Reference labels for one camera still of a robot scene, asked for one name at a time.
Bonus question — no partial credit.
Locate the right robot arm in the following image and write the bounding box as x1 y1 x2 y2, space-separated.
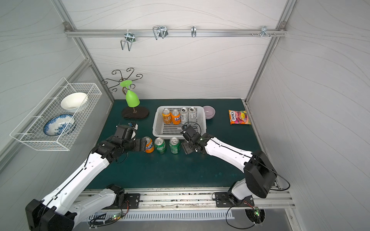
181 126 277 206

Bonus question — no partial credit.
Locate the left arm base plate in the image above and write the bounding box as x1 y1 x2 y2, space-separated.
114 193 141 209

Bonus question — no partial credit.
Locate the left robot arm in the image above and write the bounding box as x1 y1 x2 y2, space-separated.
25 138 146 231

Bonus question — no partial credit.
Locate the metal hook far left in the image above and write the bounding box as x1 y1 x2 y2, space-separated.
120 31 136 51

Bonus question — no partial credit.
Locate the white wire wall basket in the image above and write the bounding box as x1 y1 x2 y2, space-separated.
10 78 102 151

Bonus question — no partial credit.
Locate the white plastic basket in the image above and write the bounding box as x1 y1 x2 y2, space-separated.
152 105 207 139

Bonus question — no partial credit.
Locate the black metal cup stand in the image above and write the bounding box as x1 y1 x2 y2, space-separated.
101 67 149 119

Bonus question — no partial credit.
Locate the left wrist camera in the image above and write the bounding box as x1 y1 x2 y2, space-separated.
114 122 138 141

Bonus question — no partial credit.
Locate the aluminium front rail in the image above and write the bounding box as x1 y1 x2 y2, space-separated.
125 187 296 211

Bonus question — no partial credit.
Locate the Fox's candy bag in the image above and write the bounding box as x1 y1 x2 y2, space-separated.
228 110 251 125

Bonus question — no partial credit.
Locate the blue patterned plate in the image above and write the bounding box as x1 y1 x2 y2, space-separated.
43 114 76 136

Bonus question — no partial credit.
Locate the aluminium rail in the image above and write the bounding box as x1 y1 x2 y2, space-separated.
125 187 296 211
65 28 288 38

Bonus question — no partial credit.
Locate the aluminium top rail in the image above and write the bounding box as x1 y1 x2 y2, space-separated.
65 28 288 38

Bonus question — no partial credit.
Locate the green plastic wine glass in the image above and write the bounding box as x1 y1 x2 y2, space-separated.
120 80 140 108

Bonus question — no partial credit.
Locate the green soda can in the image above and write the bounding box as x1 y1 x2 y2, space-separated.
154 137 166 154

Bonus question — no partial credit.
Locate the orange Fanta can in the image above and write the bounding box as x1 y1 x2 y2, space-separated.
145 136 155 154

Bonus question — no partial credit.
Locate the white bowl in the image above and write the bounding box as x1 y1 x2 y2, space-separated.
60 92 89 113

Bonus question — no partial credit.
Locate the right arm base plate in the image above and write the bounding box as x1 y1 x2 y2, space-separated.
212 192 255 208

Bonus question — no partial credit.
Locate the white can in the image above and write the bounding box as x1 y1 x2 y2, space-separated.
188 107 197 122
180 107 189 124

